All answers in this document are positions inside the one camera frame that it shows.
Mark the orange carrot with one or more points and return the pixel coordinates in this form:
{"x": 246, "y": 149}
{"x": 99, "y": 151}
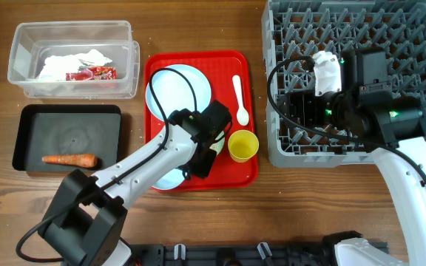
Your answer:
{"x": 79, "y": 160}

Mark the red snack wrapper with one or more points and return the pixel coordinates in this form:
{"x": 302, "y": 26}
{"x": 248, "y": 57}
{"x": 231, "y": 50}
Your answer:
{"x": 93, "y": 73}

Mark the yellow plastic cup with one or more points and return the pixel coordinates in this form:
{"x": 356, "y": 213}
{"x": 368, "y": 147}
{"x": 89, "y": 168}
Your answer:
{"x": 243, "y": 145}

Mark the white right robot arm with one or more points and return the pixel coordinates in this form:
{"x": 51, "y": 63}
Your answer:
{"x": 397, "y": 140}

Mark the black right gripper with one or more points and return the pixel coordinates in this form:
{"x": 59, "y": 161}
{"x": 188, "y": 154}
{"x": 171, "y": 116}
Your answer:
{"x": 305, "y": 99}

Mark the black waste tray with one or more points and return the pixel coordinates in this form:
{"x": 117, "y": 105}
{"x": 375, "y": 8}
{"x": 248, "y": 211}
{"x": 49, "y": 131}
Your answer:
{"x": 59, "y": 129}

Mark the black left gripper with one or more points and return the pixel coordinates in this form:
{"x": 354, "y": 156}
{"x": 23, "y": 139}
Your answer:
{"x": 203, "y": 171}

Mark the green bowl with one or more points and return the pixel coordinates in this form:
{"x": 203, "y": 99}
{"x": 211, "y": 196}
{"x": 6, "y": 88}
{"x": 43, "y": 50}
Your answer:
{"x": 218, "y": 145}

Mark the white plastic spoon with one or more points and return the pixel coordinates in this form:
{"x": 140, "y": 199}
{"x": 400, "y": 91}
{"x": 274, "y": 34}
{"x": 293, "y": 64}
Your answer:
{"x": 242, "y": 114}

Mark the grey dishwasher rack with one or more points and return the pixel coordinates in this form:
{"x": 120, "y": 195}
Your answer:
{"x": 292, "y": 30}

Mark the light blue bowl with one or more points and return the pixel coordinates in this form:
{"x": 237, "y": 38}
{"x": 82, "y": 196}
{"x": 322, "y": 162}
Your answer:
{"x": 170, "y": 180}

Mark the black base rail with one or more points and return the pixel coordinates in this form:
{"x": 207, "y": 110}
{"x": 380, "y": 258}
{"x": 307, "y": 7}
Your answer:
{"x": 305, "y": 253}

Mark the white tissue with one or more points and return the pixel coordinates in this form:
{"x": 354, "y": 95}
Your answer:
{"x": 56, "y": 67}

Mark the red plastic tray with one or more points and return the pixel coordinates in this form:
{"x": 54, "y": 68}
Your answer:
{"x": 219, "y": 67}

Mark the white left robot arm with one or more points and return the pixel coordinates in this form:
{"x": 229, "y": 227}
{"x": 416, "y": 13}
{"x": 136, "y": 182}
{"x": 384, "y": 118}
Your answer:
{"x": 85, "y": 218}

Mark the clear plastic bin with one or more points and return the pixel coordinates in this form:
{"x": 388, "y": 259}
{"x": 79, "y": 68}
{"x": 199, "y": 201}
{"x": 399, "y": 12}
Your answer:
{"x": 36, "y": 41}

